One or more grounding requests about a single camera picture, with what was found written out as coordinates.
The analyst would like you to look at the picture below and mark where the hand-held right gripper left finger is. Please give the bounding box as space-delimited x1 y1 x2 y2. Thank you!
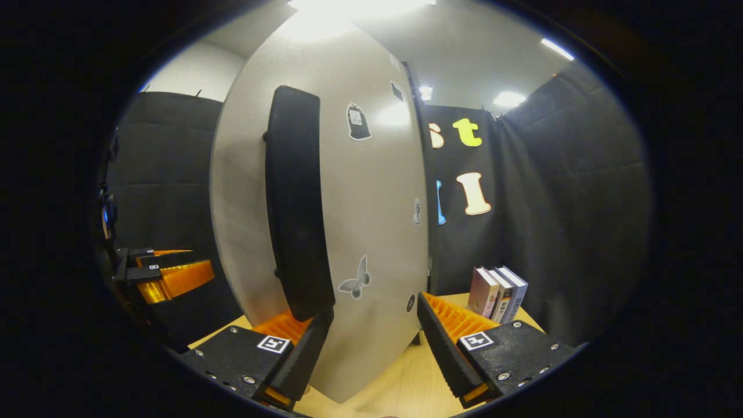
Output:
177 308 336 412

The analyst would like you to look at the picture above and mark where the grey cabinet door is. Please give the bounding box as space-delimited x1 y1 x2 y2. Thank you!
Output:
209 12 431 404

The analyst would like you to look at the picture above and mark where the blue grey book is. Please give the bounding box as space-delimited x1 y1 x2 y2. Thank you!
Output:
499 266 529 324

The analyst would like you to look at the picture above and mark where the black backdrop cloth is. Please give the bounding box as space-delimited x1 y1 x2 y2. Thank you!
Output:
104 58 654 349

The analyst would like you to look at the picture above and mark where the grey black book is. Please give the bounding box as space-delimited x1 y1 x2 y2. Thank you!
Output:
490 269 515 323

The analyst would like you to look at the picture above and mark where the pink purple book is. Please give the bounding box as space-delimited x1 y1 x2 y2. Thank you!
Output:
468 266 500 319

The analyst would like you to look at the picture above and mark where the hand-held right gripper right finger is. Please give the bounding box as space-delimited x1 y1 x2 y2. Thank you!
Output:
416 292 581 410

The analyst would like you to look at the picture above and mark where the black cabinet door handle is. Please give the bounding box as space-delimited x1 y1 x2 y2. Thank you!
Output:
263 85 337 323

